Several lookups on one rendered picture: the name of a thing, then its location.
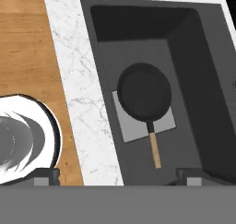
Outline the pale grey square drain plate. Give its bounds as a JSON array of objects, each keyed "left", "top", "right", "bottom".
[{"left": 112, "top": 89, "right": 178, "bottom": 144}]

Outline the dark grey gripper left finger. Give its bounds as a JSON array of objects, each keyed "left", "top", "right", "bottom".
[{"left": 18, "top": 167, "right": 61, "bottom": 187}]

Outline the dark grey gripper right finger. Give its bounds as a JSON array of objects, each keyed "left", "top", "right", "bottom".
[{"left": 174, "top": 167, "right": 235, "bottom": 187}]

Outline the round white black-rimmed object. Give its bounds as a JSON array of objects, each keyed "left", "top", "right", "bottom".
[{"left": 0, "top": 93, "right": 64, "bottom": 186}]

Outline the black pan with wooden handle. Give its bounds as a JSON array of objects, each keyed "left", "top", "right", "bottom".
[{"left": 116, "top": 62, "right": 173, "bottom": 170}]

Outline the dark grey sink basin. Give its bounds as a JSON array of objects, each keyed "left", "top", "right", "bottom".
[{"left": 78, "top": 0, "right": 236, "bottom": 187}]

